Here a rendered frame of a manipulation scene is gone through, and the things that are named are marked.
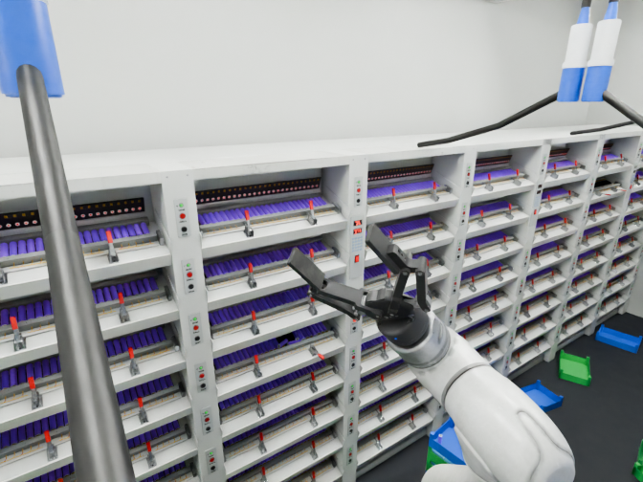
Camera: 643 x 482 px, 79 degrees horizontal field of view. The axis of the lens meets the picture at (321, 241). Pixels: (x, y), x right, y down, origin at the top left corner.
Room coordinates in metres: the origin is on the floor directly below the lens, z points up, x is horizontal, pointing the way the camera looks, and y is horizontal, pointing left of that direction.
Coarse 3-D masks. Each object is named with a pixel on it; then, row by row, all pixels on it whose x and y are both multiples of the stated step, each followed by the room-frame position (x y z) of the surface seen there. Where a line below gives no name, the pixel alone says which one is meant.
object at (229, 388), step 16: (336, 336) 1.56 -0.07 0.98; (288, 352) 1.45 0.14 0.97; (304, 352) 1.46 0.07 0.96; (320, 352) 1.48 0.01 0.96; (336, 352) 1.52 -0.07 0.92; (240, 368) 1.34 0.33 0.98; (272, 368) 1.36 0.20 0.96; (288, 368) 1.38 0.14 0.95; (224, 384) 1.26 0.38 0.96; (240, 384) 1.27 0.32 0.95; (256, 384) 1.31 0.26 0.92
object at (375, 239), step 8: (368, 232) 0.45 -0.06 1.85; (376, 232) 0.46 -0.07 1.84; (368, 240) 0.44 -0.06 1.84; (376, 240) 0.45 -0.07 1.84; (384, 240) 0.47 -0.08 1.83; (376, 248) 0.45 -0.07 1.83; (384, 248) 0.46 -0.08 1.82; (384, 256) 0.45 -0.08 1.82; (392, 264) 0.46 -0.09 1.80; (392, 272) 0.46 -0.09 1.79
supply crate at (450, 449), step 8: (448, 424) 1.61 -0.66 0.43; (432, 432) 1.50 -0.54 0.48; (440, 432) 1.56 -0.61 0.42; (448, 432) 1.57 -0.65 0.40; (432, 440) 1.48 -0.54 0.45; (448, 440) 1.52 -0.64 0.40; (456, 440) 1.52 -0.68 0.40; (432, 448) 1.48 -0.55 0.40; (440, 448) 1.45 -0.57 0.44; (448, 448) 1.48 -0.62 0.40; (456, 448) 1.48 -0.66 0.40; (448, 456) 1.42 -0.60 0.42; (456, 456) 1.38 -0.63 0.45; (456, 464) 1.38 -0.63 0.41; (464, 464) 1.36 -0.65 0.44
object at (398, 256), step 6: (390, 246) 0.46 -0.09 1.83; (396, 246) 0.46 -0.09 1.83; (390, 252) 0.45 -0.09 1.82; (396, 252) 0.45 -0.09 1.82; (402, 252) 0.46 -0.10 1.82; (396, 258) 0.46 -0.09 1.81; (402, 258) 0.46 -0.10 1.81; (408, 258) 0.47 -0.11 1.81; (396, 264) 0.46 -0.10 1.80; (402, 264) 0.46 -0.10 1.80; (408, 264) 0.46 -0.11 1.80; (414, 264) 0.46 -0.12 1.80; (420, 264) 0.46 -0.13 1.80; (426, 264) 0.46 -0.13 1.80; (414, 270) 0.46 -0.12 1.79
